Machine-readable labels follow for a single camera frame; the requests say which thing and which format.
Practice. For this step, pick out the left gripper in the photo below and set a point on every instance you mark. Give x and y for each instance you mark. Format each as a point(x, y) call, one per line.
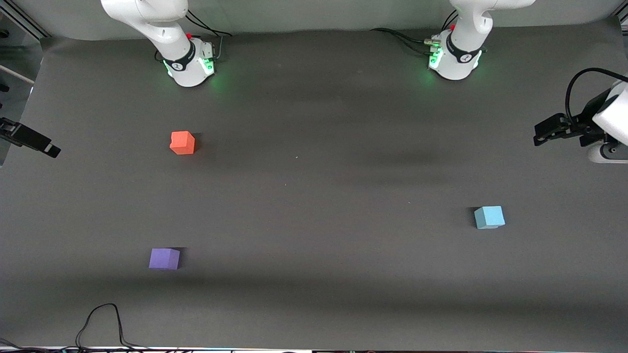
point(587, 118)

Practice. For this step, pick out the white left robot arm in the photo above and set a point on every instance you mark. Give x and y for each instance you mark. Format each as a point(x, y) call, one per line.
point(463, 44)

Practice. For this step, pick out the light blue foam block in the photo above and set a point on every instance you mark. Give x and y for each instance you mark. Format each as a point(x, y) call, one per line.
point(489, 217)

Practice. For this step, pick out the aluminium frame rail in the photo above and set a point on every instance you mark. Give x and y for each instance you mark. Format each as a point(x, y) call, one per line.
point(27, 19)

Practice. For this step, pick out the orange foam block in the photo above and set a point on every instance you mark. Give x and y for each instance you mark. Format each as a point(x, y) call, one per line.
point(182, 142)

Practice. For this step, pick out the dark grey table mat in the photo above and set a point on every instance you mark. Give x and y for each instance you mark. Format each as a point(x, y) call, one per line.
point(314, 196)

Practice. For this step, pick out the purple foam block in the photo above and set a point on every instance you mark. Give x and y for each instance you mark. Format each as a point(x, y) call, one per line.
point(164, 259)

